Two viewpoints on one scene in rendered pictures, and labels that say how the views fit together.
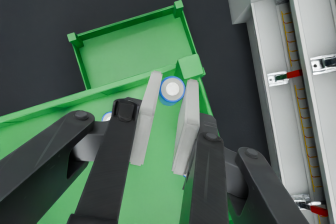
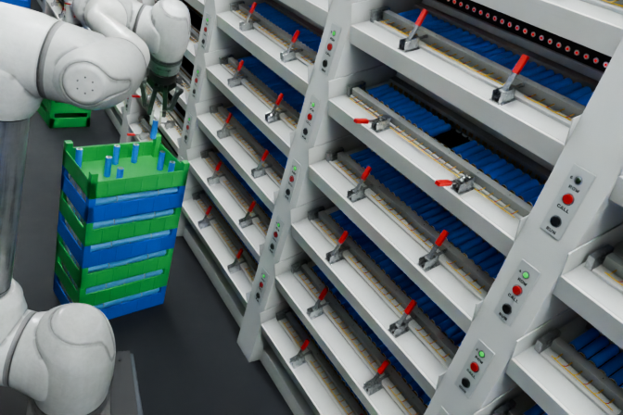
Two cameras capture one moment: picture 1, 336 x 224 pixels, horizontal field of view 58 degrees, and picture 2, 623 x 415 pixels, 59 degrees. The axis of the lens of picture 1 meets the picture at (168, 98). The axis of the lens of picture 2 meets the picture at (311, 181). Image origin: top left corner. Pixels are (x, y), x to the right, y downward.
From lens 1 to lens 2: 171 cm
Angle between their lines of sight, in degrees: 60
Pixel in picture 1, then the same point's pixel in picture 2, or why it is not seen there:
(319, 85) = (213, 188)
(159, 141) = (149, 166)
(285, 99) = (210, 232)
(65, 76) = (50, 263)
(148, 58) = not seen: hidden behind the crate
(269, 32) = (194, 210)
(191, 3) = not seen: hidden behind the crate
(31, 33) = (20, 244)
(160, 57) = not seen: hidden behind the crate
